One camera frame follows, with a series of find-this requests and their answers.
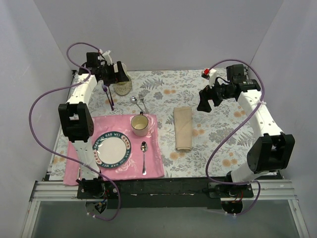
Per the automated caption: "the purple plastic spoon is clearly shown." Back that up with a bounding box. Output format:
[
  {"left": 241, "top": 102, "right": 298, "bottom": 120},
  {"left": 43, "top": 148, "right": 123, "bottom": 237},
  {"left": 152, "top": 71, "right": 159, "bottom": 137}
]
[{"left": 107, "top": 85, "right": 114, "bottom": 111}]

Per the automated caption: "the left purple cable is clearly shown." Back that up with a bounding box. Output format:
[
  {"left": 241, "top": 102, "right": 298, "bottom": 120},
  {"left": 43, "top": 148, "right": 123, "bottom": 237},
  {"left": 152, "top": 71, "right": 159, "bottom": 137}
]
[{"left": 28, "top": 42, "right": 122, "bottom": 221}]

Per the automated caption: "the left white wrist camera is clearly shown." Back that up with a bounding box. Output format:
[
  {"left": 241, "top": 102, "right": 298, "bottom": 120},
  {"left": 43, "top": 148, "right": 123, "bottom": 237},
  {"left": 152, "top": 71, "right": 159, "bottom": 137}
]
[{"left": 102, "top": 50, "right": 113, "bottom": 65}]

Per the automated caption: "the white plate teal rim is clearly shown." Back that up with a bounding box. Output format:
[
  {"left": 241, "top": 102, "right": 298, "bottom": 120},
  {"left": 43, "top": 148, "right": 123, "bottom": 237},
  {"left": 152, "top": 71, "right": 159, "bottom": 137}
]
[{"left": 92, "top": 131, "right": 132, "bottom": 169}]

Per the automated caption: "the silver spoon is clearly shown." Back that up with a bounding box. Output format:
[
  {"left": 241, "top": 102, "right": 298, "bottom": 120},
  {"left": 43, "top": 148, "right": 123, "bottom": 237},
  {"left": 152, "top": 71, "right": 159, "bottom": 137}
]
[
  {"left": 130, "top": 96, "right": 144, "bottom": 112},
  {"left": 141, "top": 141, "right": 148, "bottom": 176}
]

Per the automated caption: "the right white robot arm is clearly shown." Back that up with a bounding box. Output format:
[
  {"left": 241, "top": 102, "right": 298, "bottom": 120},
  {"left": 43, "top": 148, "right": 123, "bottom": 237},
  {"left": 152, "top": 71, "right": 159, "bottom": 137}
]
[{"left": 197, "top": 63, "right": 295, "bottom": 198}]

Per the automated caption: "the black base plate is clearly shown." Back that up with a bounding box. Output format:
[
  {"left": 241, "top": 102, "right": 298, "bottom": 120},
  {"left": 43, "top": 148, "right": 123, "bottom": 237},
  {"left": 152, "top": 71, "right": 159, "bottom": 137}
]
[{"left": 77, "top": 178, "right": 254, "bottom": 213}]

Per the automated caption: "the purple plastic fork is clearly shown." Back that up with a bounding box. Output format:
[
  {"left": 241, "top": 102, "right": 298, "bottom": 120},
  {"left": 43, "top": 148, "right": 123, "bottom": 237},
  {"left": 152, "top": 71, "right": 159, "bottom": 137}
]
[{"left": 102, "top": 84, "right": 111, "bottom": 106}]

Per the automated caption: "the woven round coaster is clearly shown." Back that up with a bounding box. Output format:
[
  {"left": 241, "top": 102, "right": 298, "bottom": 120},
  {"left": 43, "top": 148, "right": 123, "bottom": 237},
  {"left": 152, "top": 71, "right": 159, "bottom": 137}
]
[{"left": 113, "top": 76, "right": 132, "bottom": 96}]

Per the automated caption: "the cream mug dark rim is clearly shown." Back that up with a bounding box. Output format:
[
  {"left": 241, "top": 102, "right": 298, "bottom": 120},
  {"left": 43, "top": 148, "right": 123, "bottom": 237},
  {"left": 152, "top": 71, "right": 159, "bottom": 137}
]
[{"left": 131, "top": 112, "right": 150, "bottom": 137}]

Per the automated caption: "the pink floral placemat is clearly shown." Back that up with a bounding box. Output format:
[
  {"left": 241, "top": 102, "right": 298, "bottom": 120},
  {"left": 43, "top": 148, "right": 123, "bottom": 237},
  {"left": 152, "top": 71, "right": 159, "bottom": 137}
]
[{"left": 62, "top": 114, "right": 165, "bottom": 186}]

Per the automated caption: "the silver spoon on placemat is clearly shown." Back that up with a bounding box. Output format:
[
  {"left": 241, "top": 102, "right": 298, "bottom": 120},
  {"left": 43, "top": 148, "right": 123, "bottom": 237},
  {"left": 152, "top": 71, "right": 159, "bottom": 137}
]
[{"left": 141, "top": 141, "right": 148, "bottom": 176}]

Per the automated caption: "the silver fork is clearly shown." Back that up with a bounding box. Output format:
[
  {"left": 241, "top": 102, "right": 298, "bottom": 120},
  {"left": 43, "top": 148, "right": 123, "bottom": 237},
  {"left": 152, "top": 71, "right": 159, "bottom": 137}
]
[{"left": 139, "top": 94, "right": 149, "bottom": 114}]

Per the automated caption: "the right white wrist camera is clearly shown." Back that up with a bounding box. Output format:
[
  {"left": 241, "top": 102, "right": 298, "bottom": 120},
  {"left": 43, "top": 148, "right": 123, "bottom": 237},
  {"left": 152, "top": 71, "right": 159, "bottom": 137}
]
[{"left": 201, "top": 68, "right": 217, "bottom": 88}]

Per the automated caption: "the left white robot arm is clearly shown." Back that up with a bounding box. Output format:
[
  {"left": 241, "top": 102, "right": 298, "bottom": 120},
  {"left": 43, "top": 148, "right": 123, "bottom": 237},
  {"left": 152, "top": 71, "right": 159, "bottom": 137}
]
[{"left": 58, "top": 50, "right": 129, "bottom": 198}]

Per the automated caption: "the beige linen napkin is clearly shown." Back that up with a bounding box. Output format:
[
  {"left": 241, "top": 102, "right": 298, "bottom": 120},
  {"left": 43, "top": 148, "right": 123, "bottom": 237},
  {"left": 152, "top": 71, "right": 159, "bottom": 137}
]
[{"left": 173, "top": 107, "right": 193, "bottom": 152}]

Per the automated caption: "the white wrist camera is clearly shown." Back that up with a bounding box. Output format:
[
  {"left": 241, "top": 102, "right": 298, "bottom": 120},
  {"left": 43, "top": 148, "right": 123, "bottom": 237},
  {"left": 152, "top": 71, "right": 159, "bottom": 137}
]
[
  {"left": 201, "top": 68, "right": 217, "bottom": 88},
  {"left": 102, "top": 50, "right": 113, "bottom": 65}
]

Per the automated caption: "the floral tablecloth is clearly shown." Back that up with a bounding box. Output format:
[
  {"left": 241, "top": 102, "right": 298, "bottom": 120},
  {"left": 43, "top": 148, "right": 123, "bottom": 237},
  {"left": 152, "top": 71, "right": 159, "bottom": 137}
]
[{"left": 48, "top": 68, "right": 278, "bottom": 181}]

